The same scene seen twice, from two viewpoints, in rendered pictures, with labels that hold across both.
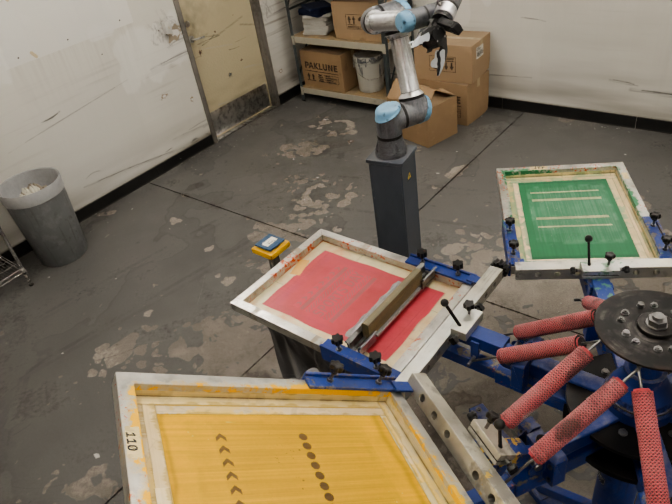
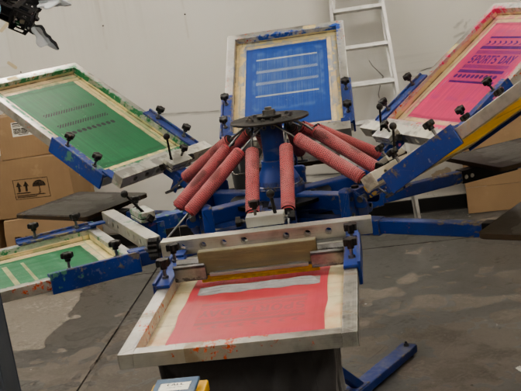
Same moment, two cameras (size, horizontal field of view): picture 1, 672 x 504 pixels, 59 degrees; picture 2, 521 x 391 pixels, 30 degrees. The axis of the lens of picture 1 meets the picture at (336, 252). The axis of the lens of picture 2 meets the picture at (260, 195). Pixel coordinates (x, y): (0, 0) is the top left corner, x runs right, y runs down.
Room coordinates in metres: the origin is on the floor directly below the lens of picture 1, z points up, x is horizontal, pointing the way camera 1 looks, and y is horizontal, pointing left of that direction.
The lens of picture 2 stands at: (3.25, 2.06, 1.82)
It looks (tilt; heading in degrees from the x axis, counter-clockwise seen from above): 13 degrees down; 234
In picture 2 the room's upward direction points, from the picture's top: 8 degrees counter-clockwise
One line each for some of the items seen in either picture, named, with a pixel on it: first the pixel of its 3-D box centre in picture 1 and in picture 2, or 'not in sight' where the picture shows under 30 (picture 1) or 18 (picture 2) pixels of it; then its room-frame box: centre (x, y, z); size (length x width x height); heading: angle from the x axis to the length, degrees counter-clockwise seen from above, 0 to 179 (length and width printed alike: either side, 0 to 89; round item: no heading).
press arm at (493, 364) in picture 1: (449, 350); not in sight; (1.48, -0.34, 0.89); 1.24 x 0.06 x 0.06; 46
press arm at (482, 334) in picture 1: (481, 338); not in sight; (1.39, -0.44, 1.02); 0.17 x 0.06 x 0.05; 46
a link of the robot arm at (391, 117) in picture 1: (389, 119); not in sight; (2.48, -0.34, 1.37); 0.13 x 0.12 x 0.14; 109
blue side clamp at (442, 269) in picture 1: (440, 273); (171, 278); (1.81, -0.40, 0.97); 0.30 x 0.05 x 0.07; 46
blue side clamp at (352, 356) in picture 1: (358, 363); (353, 257); (1.41, -0.01, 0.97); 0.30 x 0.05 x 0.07; 46
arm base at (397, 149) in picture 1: (390, 142); not in sight; (2.48, -0.34, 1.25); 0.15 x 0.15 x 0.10
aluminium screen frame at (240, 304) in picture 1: (351, 295); (253, 295); (1.78, -0.03, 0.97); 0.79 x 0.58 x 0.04; 46
